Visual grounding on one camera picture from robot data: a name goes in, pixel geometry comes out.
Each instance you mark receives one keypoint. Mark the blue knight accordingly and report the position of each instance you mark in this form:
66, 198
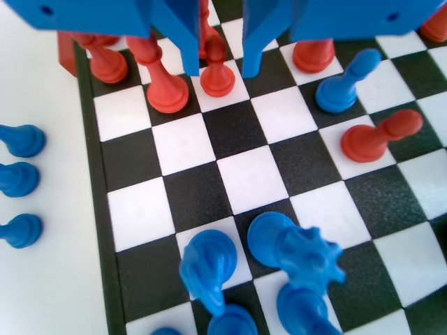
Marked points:
19, 179
209, 258

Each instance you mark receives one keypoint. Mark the red queen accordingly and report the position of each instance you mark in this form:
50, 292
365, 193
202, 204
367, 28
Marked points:
436, 29

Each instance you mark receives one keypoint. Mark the black and white chessboard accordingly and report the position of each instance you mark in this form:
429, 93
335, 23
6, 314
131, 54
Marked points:
244, 174

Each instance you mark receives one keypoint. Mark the red bishop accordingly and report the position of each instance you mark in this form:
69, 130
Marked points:
166, 96

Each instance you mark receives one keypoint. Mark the blue queen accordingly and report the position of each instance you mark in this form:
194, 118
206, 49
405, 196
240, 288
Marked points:
269, 240

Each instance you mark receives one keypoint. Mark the blue bishop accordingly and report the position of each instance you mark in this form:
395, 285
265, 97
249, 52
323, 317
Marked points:
24, 141

